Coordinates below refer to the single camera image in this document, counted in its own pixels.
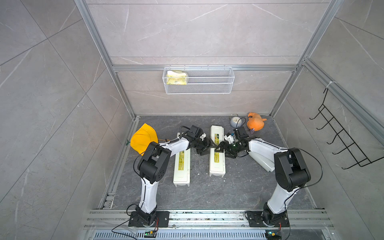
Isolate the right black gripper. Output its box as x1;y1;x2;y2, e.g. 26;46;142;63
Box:
214;141;242;158

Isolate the white wrap dispenser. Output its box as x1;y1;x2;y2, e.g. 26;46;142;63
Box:
172;147;191;187
209;125;226;178

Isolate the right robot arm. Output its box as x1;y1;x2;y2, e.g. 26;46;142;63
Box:
215;127;311;227

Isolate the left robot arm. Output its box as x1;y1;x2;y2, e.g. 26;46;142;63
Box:
131;124;217;217

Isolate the right plastic wrap roll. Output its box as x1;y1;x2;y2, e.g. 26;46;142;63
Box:
249;144;275;172

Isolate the small grey alarm clock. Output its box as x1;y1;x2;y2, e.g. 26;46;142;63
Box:
229;116;244;128

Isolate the orange plush toy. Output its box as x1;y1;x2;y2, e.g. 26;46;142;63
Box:
247;112;267;131

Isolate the yellow cap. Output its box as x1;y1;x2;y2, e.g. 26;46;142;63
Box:
130;124;159;155

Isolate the yellow wipes packet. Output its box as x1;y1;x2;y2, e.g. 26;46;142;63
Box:
166;70;189;85

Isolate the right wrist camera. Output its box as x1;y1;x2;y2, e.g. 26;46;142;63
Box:
224;134;235;144

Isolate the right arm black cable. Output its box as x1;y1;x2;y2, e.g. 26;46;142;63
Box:
235;116;324;211

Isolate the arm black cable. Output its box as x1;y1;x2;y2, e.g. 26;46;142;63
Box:
235;116;324;211
125;125;193;217

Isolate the white wire mesh basket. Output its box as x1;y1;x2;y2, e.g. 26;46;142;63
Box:
162;67;235;95

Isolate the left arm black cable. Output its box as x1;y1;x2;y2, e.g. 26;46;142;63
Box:
125;125;193;217

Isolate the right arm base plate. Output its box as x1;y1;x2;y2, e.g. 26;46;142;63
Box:
245;210;290;228

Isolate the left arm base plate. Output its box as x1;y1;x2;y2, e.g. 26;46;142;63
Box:
129;211;170;228

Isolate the black wire hook rack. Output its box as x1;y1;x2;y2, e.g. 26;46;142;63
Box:
309;88;384;170

